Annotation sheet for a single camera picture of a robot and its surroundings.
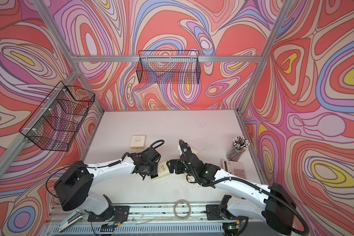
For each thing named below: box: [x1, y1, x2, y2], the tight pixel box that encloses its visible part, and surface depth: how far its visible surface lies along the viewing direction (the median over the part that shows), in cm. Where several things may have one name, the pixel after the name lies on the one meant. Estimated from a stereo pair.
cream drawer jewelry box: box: [129, 135, 146, 150], surface depth 98 cm
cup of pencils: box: [226, 135, 251, 162], surface depth 84 cm
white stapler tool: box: [58, 210, 84, 233], surface depth 71 cm
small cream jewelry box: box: [157, 160, 170, 179], surface depth 86 cm
